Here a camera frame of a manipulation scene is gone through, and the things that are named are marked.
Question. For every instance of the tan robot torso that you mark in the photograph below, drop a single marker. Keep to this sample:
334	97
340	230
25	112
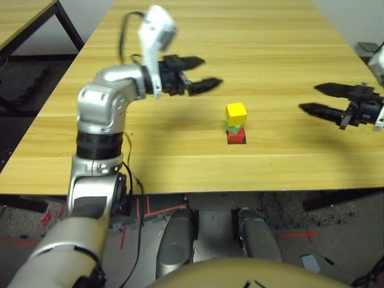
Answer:
240	276

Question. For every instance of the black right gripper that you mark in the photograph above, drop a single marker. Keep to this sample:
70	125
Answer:
364	105

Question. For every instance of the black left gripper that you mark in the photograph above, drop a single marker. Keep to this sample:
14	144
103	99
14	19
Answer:
172	78

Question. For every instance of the red wooden block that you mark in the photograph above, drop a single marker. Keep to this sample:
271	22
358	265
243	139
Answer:
236	138

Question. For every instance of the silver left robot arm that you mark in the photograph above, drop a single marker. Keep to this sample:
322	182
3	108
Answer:
102	102

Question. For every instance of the wooden side table black frame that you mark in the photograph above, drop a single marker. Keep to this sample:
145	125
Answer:
18	18

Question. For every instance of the dark speckled mat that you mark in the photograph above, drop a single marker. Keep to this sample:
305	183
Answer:
285	210
21	82

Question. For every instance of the black square marker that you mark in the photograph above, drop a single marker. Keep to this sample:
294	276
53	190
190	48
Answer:
245	139

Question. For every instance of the green wooden block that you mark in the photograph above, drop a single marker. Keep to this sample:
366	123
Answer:
234	129

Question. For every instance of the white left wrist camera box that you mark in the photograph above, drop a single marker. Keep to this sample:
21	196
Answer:
156	27

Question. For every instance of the grey right robot leg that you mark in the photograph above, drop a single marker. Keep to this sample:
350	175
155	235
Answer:
259	237

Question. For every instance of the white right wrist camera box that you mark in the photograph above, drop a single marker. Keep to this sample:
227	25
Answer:
378	64

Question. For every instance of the grey robot leg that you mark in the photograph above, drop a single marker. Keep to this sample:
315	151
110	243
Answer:
259	237
174	243

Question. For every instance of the small grey device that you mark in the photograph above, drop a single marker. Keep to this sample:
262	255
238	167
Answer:
311	263

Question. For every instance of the yellow wooden block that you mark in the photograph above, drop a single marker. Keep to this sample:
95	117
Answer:
236	113

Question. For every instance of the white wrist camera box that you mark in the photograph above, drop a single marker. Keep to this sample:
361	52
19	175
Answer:
156	27
378	64

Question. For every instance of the black flat stand plate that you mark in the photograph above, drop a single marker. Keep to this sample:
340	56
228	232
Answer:
366	48

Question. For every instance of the grey left robot leg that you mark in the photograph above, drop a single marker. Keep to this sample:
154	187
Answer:
174	243

